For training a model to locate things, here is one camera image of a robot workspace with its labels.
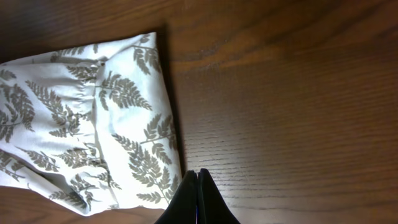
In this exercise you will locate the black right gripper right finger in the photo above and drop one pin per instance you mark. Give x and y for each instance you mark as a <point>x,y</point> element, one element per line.
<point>211,208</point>

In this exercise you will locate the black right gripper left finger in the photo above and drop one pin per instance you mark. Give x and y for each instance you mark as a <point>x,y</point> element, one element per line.
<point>183,207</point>

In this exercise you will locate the white fern print garment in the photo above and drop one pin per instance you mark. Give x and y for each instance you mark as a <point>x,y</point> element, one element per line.
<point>90,127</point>

